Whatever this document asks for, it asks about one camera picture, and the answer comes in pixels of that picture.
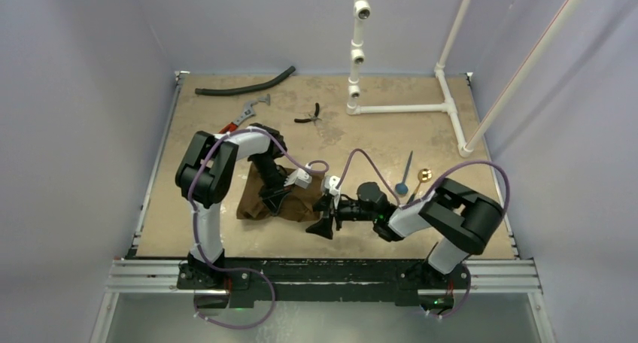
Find black rubber hose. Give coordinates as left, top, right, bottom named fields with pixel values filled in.
left=194, top=65, right=297, bottom=98

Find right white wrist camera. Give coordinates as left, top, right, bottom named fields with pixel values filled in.
left=322, top=175, right=341, bottom=209

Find brown cloth napkin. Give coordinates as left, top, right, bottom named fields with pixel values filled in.
left=235, top=162, right=330, bottom=223

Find aluminium frame rail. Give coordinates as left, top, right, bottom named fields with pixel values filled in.
left=92, top=74, right=551, bottom=342

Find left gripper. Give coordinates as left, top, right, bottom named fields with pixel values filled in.
left=248, top=154, right=294, bottom=217

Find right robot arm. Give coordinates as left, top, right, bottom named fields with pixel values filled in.
left=305, top=178, right=505, bottom=288

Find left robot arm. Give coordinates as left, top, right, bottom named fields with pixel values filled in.
left=175, top=123, right=292, bottom=290

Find black pliers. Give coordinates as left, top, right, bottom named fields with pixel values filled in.
left=293, top=102, right=321, bottom=125

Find blue spoon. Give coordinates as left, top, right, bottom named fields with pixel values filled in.
left=394, top=151, right=413, bottom=196

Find red handled adjustable wrench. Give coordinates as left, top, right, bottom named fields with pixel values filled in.
left=220, top=94, right=271, bottom=134

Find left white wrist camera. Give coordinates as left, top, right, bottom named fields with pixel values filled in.
left=284, top=164, right=312, bottom=189

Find white PVC pipe frame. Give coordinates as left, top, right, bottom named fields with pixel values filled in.
left=345, top=0, right=597, bottom=158

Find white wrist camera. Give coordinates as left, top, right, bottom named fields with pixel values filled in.
left=284, top=164, right=312, bottom=189
left=322, top=175, right=341, bottom=209

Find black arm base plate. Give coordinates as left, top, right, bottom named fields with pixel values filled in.
left=176, top=257, right=470, bottom=308

